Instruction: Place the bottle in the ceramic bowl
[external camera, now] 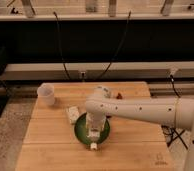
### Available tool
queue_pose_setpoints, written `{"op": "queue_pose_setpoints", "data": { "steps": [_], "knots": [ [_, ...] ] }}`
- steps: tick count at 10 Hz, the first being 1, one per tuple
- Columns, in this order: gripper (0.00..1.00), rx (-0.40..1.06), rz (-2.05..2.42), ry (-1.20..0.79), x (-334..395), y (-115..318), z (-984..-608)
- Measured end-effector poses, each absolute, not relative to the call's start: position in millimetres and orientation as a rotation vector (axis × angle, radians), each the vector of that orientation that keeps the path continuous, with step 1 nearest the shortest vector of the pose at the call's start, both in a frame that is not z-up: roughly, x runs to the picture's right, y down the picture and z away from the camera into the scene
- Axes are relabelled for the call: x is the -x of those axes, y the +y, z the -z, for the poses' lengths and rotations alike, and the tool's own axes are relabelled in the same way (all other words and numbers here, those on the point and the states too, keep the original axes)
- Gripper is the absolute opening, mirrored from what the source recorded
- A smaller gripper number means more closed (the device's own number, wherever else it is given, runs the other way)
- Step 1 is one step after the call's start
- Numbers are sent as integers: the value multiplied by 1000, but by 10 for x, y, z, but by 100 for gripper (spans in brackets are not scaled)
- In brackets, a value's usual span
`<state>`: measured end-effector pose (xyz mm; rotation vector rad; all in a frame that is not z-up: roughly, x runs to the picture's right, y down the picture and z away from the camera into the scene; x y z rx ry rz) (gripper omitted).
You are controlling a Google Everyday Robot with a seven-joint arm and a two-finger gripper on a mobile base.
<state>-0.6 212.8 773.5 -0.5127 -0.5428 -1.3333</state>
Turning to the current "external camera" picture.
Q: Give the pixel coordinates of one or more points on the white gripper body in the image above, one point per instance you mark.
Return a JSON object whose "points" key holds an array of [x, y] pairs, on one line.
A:
{"points": [[95, 125]]}

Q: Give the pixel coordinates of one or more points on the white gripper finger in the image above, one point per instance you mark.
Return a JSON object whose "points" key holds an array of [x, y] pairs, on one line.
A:
{"points": [[93, 146]]}

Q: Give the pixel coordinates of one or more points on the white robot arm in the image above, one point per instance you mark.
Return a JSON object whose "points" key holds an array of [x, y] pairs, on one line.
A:
{"points": [[173, 112]]}

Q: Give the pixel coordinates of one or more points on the green ceramic bowl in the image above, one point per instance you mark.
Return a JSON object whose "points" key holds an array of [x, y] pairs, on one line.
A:
{"points": [[87, 135]]}

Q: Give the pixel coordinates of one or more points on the small red brown object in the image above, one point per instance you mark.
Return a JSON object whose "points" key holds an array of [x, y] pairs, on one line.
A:
{"points": [[119, 96]]}

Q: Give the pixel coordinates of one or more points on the clear plastic measuring cup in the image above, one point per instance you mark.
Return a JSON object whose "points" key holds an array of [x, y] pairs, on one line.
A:
{"points": [[45, 93]]}

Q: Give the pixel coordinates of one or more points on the wall power outlet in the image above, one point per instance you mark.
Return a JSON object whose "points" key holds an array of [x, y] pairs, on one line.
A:
{"points": [[82, 75]]}

